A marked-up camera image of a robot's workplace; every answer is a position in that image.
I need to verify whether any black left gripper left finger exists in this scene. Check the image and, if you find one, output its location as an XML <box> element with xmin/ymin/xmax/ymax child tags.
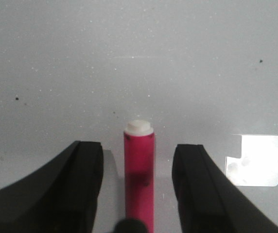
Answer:
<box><xmin>0</xmin><ymin>141</ymin><xmax>104</xmax><ymax>233</ymax></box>

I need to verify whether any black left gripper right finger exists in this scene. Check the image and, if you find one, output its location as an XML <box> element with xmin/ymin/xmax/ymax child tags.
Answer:
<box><xmin>172</xmin><ymin>144</ymin><xmax>278</xmax><ymax>233</ymax></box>

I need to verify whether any pink marker pen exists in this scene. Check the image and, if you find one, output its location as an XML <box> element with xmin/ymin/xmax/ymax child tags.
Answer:
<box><xmin>123</xmin><ymin>120</ymin><xmax>155</xmax><ymax>233</ymax></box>

